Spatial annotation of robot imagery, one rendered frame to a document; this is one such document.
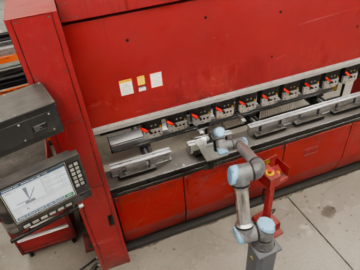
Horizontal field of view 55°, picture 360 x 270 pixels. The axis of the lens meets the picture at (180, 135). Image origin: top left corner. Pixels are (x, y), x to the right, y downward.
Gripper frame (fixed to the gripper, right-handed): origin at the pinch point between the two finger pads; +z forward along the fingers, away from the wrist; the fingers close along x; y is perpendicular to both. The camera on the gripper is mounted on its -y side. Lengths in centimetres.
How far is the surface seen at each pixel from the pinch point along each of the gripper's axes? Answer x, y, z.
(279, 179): -51, -39, 12
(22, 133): 112, 10, -95
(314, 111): -104, 14, 25
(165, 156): 37.3, -1.7, 13.8
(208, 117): -0.7, 19.3, -6.5
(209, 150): 3.2, -5.5, 1.5
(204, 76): 1, 43, -35
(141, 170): 58, -9, 11
